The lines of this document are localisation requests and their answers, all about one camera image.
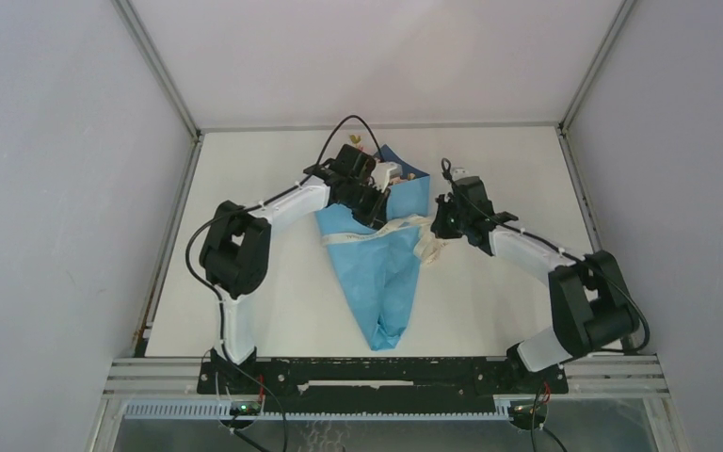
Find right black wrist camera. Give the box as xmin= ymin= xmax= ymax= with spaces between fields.
xmin=450 ymin=167 xmax=469 ymax=181

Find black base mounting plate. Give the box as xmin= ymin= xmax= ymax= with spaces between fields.
xmin=196 ymin=356 xmax=570 ymax=416

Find blue wrapping paper sheet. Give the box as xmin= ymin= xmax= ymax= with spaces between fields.
xmin=314 ymin=144 xmax=431 ymax=352

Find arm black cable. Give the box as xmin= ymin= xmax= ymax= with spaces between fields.
xmin=440 ymin=157 xmax=651 ymax=354
xmin=185 ymin=114 xmax=388 ymax=363

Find white slotted cable duct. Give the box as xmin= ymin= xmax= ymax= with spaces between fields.
xmin=123 ymin=400 xmax=513 ymax=421

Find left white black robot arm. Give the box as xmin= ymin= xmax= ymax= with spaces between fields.
xmin=199 ymin=145 xmax=402 ymax=393

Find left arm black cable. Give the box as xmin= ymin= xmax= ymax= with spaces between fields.
xmin=185 ymin=114 xmax=388 ymax=363

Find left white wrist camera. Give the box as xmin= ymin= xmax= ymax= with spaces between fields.
xmin=370 ymin=162 xmax=402 ymax=192

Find aluminium front frame rail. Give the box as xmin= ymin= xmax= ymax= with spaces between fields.
xmin=104 ymin=355 xmax=670 ymax=399

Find cream ribbon strap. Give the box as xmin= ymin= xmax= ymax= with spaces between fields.
xmin=320 ymin=213 xmax=450 ymax=268

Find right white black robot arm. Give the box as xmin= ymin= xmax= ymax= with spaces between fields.
xmin=431 ymin=175 xmax=645 ymax=392

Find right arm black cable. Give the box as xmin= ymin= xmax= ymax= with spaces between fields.
xmin=440 ymin=157 xmax=651 ymax=354

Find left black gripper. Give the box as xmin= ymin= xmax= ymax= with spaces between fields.
xmin=342 ymin=180 xmax=390 ymax=234

